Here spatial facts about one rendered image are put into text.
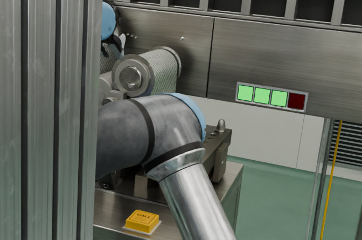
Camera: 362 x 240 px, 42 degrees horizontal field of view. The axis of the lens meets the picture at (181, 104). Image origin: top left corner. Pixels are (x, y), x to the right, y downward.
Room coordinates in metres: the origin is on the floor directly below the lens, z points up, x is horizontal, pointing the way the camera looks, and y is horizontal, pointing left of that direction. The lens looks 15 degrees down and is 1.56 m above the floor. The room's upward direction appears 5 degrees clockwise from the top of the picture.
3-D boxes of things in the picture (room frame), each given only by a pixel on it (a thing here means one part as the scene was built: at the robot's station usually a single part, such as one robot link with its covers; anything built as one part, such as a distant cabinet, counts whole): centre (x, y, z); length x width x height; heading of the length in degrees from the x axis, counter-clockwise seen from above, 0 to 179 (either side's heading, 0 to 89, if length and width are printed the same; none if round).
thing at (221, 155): (1.53, -0.16, 0.97); 0.10 x 0.03 x 0.11; 162
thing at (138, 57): (1.45, 0.16, 1.25); 0.15 x 0.01 x 0.15; 72
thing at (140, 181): (1.55, 0.06, 0.92); 0.28 x 0.04 x 0.04; 162
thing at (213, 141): (1.55, -0.06, 1.00); 0.40 x 0.16 x 0.06; 162
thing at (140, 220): (1.18, 0.08, 0.91); 0.07 x 0.07 x 0.02; 72
